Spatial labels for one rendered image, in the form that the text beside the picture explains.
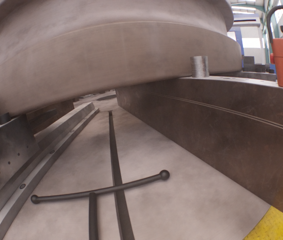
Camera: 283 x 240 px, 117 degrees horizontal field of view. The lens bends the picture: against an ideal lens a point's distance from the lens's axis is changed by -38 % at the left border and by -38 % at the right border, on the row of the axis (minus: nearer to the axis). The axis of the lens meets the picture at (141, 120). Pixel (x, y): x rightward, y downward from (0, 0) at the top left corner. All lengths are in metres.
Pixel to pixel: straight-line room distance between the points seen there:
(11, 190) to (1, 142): 0.25
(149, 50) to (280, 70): 0.47
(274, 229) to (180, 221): 0.62
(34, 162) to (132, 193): 0.62
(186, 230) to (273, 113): 0.41
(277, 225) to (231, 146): 0.62
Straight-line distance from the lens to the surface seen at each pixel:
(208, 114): 0.56
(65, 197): 0.62
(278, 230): 0.95
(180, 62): 0.66
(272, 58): 0.47
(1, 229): 0.74
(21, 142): 0.77
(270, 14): 0.43
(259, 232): 0.89
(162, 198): 0.53
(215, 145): 0.59
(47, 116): 1.15
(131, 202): 0.54
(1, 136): 0.70
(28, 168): 0.89
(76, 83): 0.56
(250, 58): 1.57
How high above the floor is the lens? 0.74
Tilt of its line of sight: 20 degrees down
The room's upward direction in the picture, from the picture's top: 9 degrees counter-clockwise
